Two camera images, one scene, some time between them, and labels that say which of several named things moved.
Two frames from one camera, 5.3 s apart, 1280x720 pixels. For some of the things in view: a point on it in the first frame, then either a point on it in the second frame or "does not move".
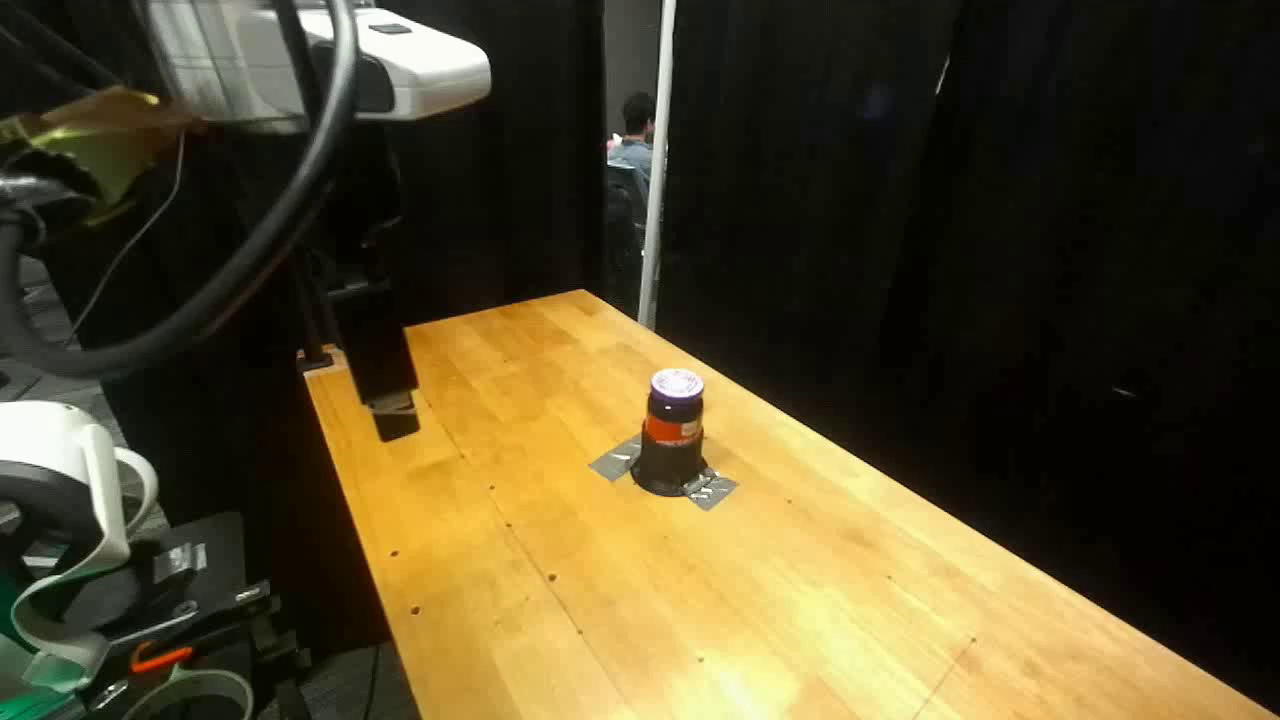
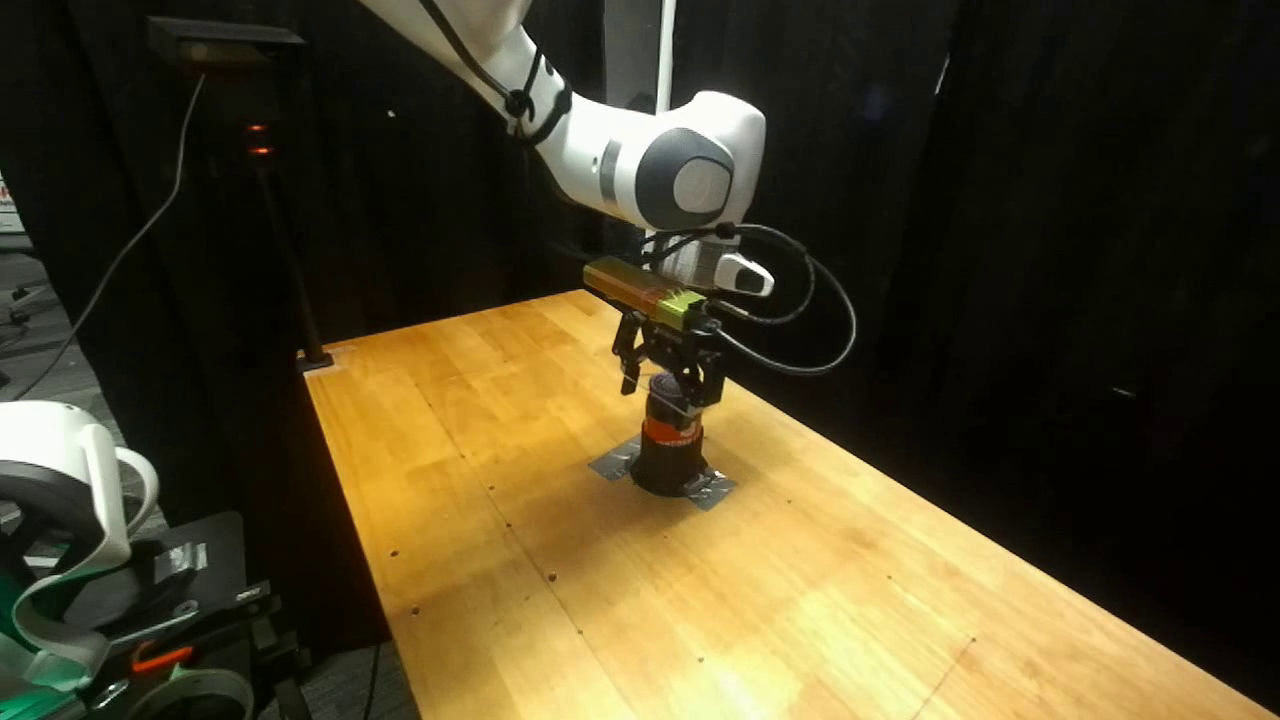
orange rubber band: [674, 433] does not move
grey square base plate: [703, 490] does not move
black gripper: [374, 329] to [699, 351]
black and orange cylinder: [674, 433] does not move
